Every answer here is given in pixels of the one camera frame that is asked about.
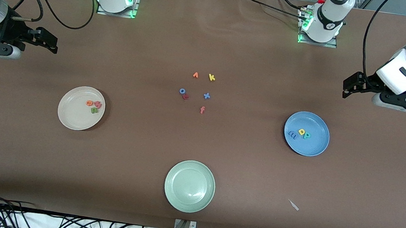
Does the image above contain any blue plate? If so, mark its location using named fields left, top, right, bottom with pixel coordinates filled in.
left=281, top=109, right=333, bottom=159

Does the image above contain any beige brown plate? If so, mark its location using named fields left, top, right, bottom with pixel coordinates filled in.
left=55, top=83, right=108, bottom=134

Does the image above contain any brown table cover sheet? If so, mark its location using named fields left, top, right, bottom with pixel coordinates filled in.
left=0, top=0, right=406, bottom=228

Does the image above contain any pale green plate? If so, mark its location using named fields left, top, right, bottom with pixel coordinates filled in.
left=161, top=157, right=218, bottom=216

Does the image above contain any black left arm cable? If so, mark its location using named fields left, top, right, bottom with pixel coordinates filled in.
left=358, top=0, right=392, bottom=90

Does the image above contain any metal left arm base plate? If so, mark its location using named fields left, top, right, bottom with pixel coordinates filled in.
left=296, top=8, right=342, bottom=49

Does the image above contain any black cable on table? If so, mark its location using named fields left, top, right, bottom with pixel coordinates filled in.
left=234, top=0, right=310, bottom=27

